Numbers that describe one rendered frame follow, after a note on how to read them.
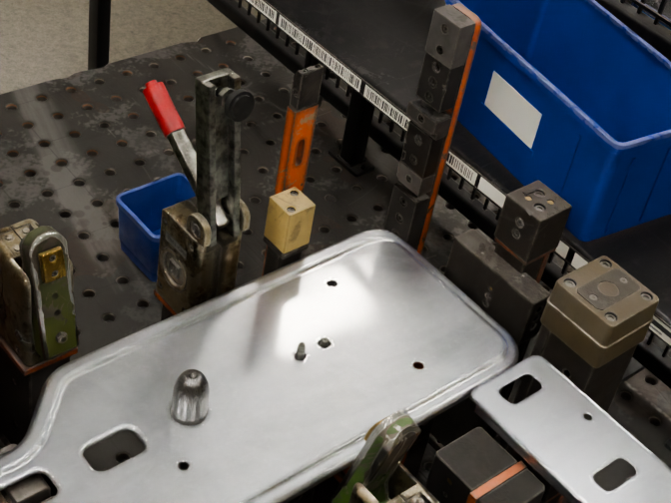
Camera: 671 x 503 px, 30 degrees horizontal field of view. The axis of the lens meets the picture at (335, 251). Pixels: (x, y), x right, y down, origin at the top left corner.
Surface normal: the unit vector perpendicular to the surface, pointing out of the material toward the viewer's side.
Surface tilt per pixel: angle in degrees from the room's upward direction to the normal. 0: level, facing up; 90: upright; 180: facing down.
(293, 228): 90
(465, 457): 0
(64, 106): 0
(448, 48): 90
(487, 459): 0
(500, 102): 90
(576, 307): 88
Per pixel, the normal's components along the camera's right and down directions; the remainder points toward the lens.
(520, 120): -0.84, 0.25
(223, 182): 0.65, 0.47
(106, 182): 0.15, -0.73
